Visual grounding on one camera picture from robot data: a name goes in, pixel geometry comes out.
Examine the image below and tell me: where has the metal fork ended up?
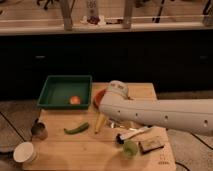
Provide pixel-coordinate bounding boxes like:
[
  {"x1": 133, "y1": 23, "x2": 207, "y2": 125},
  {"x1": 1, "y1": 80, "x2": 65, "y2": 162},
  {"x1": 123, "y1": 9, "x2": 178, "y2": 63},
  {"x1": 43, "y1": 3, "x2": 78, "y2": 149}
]
[{"x1": 107, "y1": 120, "x2": 136, "y2": 131}]

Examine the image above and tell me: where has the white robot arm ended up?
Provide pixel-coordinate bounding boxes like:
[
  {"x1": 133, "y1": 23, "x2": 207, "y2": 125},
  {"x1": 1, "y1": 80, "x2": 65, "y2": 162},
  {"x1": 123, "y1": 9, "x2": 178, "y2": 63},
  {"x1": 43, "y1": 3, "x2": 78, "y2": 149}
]
[{"x1": 99, "y1": 80, "x2": 213, "y2": 136}]

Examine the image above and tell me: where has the metal cup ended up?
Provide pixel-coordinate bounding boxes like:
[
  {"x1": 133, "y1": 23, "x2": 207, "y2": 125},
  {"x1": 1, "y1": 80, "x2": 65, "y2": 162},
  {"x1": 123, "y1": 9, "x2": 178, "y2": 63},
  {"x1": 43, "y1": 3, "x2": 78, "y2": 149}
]
[{"x1": 31, "y1": 122, "x2": 48, "y2": 140}]

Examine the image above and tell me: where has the yellow banana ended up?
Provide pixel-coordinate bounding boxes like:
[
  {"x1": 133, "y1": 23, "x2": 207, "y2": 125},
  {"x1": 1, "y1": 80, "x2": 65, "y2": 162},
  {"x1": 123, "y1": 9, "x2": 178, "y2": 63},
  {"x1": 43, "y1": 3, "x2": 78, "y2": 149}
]
[{"x1": 94, "y1": 113, "x2": 107, "y2": 133}]

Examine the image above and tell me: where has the green pepper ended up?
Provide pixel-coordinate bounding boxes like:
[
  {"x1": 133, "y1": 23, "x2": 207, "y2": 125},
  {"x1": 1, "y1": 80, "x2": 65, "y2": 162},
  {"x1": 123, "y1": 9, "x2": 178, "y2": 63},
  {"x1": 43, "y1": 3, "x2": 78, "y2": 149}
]
[{"x1": 64, "y1": 122, "x2": 90, "y2": 135}]

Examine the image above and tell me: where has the orange fruit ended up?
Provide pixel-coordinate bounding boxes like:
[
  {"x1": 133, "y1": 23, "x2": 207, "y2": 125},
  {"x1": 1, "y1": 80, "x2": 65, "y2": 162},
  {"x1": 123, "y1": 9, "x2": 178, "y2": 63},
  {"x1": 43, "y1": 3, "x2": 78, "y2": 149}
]
[{"x1": 69, "y1": 96, "x2": 81, "y2": 104}]

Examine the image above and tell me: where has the brown scrub sponge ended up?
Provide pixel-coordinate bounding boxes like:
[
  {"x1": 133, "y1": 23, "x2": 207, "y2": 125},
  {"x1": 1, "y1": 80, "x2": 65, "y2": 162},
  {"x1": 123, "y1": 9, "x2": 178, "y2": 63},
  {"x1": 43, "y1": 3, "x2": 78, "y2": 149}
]
[{"x1": 138, "y1": 136, "x2": 165, "y2": 154}]

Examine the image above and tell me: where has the green cup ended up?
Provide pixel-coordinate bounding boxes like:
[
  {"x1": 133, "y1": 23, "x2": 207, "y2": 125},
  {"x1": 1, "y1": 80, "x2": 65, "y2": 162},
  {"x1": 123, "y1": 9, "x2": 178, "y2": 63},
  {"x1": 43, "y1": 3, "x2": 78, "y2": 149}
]
[{"x1": 122, "y1": 140, "x2": 138, "y2": 158}]

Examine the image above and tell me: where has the green plastic tray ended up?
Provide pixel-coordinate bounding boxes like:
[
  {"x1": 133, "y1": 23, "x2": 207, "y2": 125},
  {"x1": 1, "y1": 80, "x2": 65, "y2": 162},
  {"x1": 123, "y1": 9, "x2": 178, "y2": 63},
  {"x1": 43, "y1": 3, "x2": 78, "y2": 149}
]
[{"x1": 37, "y1": 75, "x2": 92, "y2": 110}]

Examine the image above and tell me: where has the white handled brush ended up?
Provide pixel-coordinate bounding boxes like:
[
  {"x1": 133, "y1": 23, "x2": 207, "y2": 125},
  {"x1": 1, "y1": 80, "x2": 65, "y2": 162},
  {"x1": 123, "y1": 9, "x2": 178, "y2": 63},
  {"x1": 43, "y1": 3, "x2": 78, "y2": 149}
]
[{"x1": 116, "y1": 126, "x2": 151, "y2": 144}]

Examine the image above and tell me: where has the orange bowl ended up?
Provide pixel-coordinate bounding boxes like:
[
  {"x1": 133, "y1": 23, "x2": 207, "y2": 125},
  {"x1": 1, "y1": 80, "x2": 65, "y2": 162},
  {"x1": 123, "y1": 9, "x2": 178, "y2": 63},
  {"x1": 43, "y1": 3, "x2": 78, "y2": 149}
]
[{"x1": 93, "y1": 89, "x2": 106, "y2": 108}]

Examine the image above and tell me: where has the wooden table board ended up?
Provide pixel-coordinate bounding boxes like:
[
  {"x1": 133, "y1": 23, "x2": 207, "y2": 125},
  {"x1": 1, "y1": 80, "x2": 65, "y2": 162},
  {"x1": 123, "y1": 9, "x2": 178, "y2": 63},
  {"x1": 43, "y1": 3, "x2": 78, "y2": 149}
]
[{"x1": 21, "y1": 82, "x2": 177, "y2": 171}]

